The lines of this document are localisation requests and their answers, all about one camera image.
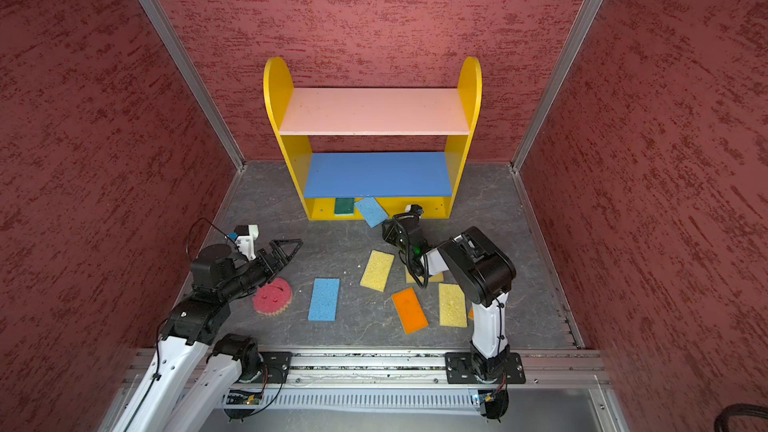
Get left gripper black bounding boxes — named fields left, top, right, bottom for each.
left=221, top=240, right=304, bottom=301

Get blue sponge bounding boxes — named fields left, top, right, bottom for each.
left=308, top=278, right=340, bottom=322
left=355, top=197, right=389, bottom=228

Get green scouring sponge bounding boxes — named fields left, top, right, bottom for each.
left=333, top=198, right=355, bottom=217

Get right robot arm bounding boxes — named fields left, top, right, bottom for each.
left=382, top=211, right=516, bottom=383

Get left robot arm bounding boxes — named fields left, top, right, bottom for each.
left=113, top=236, right=303, bottom=431

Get yellow shelf pink blue boards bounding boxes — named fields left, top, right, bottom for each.
left=263, top=57, right=483, bottom=221

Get pink round smiley sponge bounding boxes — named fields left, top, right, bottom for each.
left=252, top=278, right=293, bottom=316

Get yellow sponge upper left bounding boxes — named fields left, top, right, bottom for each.
left=360, top=250, right=394, bottom=292

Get yellow sponge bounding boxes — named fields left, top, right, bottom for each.
left=438, top=283, right=467, bottom=328
left=360, top=250, right=394, bottom=292

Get dark yellow scouring pad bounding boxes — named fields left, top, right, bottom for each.
left=405, top=271, right=444, bottom=284

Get orange sponge centre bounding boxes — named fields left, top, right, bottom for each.
left=392, top=288, right=429, bottom=335

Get yellow sponge lower right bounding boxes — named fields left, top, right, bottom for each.
left=438, top=283, right=467, bottom=328

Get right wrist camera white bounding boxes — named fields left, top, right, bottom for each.
left=405, top=204, right=424, bottom=217

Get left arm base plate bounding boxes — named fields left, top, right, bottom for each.
left=237, top=351, right=293, bottom=385

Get left electronics board with wires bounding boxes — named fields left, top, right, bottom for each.
left=222, top=388, right=282, bottom=422

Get electronics board with wires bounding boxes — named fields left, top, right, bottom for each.
left=222, top=388, right=282, bottom=422
left=476, top=390, right=509, bottom=421

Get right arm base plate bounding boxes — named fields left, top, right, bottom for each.
left=444, top=352, right=526, bottom=385

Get white slotted cable duct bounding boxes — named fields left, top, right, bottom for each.
left=217, top=388, right=480, bottom=414

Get right electronics board with wires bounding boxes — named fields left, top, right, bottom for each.
left=476, top=390, right=509, bottom=421

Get aluminium mounting rail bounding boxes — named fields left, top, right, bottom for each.
left=269, top=348, right=613, bottom=389

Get left aluminium corner post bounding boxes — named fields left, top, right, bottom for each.
left=138, top=0, right=246, bottom=172

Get aluminium corner post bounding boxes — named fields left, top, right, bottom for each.
left=138, top=0, right=246, bottom=172
left=511, top=0, right=604, bottom=174

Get right aluminium corner post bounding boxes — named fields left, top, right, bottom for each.
left=511, top=0, right=604, bottom=174

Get black cable bottom right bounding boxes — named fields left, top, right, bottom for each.
left=713, top=403, right=768, bottom=432

